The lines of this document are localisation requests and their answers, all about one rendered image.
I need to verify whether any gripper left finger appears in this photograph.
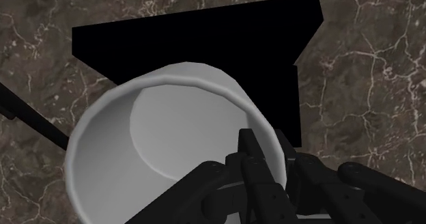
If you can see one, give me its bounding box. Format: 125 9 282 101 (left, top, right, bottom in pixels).
124 128 300 224

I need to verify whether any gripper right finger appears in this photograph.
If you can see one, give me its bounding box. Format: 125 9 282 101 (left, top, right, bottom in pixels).
275 129 426 224

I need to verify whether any black thin bar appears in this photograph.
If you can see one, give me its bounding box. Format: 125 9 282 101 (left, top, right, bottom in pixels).
0 82 70 151

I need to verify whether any white cup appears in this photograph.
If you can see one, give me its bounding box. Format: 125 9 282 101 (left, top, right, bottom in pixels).
64 61 287 224

